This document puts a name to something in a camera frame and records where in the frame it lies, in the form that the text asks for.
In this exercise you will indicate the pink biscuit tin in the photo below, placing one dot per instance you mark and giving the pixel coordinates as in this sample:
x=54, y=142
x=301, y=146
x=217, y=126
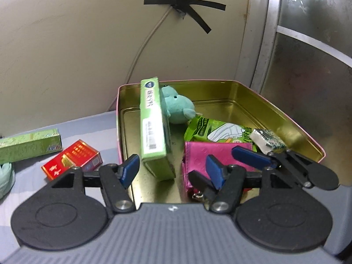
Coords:
x=233, y=110

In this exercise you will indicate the long green box blue logo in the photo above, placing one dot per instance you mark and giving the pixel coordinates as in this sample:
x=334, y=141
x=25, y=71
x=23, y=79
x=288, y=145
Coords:
x=151, y=132

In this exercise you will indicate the pink zip wallet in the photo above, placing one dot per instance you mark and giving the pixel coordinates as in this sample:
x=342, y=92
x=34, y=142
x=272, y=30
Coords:
x=198, y=156

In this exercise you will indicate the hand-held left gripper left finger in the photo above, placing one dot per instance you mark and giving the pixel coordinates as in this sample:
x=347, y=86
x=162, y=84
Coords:
x=129, y=170

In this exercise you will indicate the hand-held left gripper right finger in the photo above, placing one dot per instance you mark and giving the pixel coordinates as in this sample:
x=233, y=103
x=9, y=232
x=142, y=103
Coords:
x=216, y=173

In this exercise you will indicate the teal plush toy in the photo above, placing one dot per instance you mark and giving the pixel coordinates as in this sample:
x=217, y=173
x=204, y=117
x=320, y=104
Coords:
x=178, y=107

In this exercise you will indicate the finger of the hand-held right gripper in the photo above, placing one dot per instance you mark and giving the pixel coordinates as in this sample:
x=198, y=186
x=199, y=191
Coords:
x=200, y=183
x=247, y=155

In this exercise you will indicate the mint green pouch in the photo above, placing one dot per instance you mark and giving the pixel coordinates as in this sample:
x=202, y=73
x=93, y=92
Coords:
x=5, y=181

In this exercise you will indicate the black tape cross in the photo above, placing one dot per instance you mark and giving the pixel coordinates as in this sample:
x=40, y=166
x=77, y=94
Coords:
x=181, y=2

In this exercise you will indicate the frosted floral wardrobe door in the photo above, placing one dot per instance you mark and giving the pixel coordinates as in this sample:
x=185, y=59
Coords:
x=310, y=68

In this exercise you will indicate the red box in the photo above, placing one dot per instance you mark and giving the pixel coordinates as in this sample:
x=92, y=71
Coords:
x=74, y=156

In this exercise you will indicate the green snack packet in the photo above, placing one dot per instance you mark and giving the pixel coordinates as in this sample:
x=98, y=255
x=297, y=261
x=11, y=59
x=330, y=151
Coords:
x=203, y=132

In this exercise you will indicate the green patterned tissue pack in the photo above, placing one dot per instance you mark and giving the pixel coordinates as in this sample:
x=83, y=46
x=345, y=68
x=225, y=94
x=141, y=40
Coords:
x=265, y=140

